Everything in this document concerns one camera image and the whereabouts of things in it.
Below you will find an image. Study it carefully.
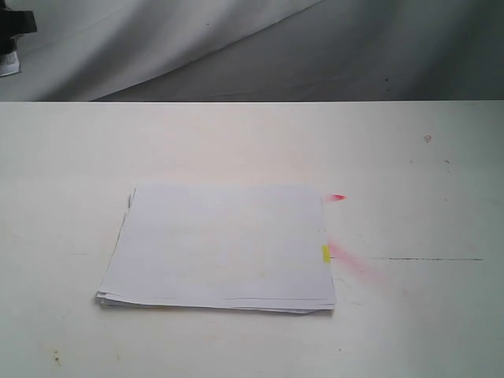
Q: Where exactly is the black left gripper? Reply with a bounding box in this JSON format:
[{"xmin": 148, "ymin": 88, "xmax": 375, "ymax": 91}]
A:
[{"xmin": 0, "ymin": 0, "xmax": 38, "ymax": 55}]

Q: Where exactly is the white spray paint can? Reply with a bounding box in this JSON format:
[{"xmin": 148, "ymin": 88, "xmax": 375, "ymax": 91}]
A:
[{"xmin": 0, "ymin": 50, "xmax": 20, "ymax": 77}]

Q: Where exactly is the white backdrop cloth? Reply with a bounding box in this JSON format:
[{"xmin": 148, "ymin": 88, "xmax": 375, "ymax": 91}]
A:
[{"xmin": 1, "ymin": 1, "xmax": 503, "ymax": 102}]

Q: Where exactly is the white paper stack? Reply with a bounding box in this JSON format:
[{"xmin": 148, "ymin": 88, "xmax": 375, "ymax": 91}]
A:
[{"xmin": 96, "ymin": 183, "xmax": 335, "ymax": 313}]

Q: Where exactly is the yellow sticky tab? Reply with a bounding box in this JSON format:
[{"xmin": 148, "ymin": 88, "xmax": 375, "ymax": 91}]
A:
[{"xmin": 322, "ymin": 245, "xmax": 331, "ymax": 264}]

